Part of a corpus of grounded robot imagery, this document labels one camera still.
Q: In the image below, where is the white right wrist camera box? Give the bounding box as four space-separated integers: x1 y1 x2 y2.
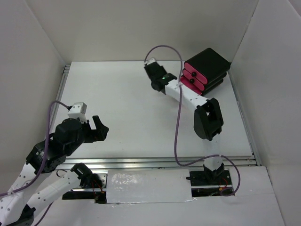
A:
144 58 156 65

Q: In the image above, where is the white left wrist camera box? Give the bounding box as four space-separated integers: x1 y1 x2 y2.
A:
68 102 87 122

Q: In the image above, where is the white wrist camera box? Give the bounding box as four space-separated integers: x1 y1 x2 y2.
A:
144 58 156 65
68 102 87 122

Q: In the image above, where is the white cover panel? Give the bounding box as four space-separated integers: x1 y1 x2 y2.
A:
106 169 193 204

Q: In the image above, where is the black drawer cabinet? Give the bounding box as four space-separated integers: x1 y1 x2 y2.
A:
184 48 231 96

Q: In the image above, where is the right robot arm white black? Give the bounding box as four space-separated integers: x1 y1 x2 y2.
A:
144 58 224 185

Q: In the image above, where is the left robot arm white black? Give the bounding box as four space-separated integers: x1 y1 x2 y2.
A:
0 116 109 226

